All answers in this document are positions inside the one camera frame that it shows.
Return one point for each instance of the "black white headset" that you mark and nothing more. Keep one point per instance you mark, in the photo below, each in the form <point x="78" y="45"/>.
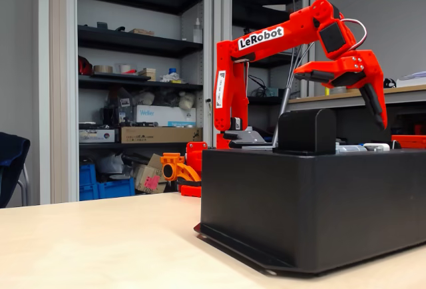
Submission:
<point x="390" y="83"/>

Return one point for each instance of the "wooden top desk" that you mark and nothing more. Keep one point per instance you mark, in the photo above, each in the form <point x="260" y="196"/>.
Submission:
<point x="406" y="97"/>

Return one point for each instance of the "white paper stack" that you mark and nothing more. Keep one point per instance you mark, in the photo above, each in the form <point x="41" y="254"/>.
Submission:
<point x="414" y="76"/>

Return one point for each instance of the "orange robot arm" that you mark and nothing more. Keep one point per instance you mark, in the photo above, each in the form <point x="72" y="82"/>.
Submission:
<point x="179" y="169"/>

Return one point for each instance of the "cardboard box pink sticker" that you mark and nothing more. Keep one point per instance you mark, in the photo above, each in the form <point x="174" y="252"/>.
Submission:
<point x="146" y="172"/>

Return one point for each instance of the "red display module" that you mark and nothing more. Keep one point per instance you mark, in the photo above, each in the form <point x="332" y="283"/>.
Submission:
<point x="409" y="142"/>

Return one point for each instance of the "small wooden box stack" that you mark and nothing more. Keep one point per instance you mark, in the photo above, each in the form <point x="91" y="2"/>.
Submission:
<point x="148" y="73"/>

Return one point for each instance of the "dark blue chair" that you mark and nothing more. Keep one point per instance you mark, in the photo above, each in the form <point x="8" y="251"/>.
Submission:
<point x="10" y="156"/>

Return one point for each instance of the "metal coat stand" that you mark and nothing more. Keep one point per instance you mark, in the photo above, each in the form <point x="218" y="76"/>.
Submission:
<point x="285" y="101"/>

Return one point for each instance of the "white black probe plug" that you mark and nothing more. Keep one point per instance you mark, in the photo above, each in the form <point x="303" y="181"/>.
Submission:
<point x="376" y="146"/>

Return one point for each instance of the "blue plastic crate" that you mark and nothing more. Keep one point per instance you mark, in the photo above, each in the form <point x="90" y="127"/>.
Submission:
<point x="87" y="174"/>
<point x="116" y="187"/>

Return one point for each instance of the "clear plastic bottle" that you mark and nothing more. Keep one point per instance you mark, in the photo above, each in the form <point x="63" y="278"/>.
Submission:
<point x="197" y="32"/>

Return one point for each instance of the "metal chair frame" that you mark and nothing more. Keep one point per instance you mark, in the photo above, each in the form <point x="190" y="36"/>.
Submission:
<point x="26" y="185"/>

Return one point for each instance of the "grey hinged door plate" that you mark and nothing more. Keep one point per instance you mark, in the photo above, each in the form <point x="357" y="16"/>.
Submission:
<point x="256" y="148"/>

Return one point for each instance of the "clear tape roll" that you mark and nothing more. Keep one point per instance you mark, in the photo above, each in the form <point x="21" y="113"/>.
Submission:
<point x="124" y="68"/>

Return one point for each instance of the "grey box round sticker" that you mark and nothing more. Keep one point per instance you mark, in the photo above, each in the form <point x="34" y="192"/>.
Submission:
<point x="96" y="136"/>

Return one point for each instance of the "black task board box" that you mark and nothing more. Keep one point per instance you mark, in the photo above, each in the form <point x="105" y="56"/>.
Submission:
<point x="299" y="209"/>

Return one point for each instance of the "grey metal shelf cabinet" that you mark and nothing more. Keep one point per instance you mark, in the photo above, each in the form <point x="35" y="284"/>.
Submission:
<point x="139" y="41"/>
<point x="266" y="16"/>

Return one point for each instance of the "red shiny object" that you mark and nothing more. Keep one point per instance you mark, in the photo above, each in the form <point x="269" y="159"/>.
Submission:
<point x="85" y="67"/>

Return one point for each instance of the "red robot arm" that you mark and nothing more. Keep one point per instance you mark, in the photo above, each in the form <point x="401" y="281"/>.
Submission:
<point x="229" y="86"/>

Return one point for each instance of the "long brown cardboard box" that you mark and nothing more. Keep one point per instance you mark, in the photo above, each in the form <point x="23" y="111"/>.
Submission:
<point x="149" y="134"/>

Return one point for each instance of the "white crumpled cloth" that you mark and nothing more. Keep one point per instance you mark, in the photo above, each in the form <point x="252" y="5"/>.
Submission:
<point x="171" y="77"/>

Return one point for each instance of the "black rounded probe holder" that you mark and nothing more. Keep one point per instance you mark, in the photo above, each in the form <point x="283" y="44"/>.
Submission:
<point x="306" y="132"/>

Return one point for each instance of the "white Weller box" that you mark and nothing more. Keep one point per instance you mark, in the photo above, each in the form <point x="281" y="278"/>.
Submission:
<point x="156" y="114"/>

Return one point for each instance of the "beige tape roll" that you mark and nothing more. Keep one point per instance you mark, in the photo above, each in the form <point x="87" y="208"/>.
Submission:
<point x="103" y="69"/>

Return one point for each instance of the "flat brown box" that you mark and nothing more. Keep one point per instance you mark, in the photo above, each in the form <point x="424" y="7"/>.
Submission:
<point x="141" y="32"/>

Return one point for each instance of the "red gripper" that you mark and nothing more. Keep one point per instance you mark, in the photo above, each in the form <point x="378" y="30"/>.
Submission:
<point x="361" y="69"/>

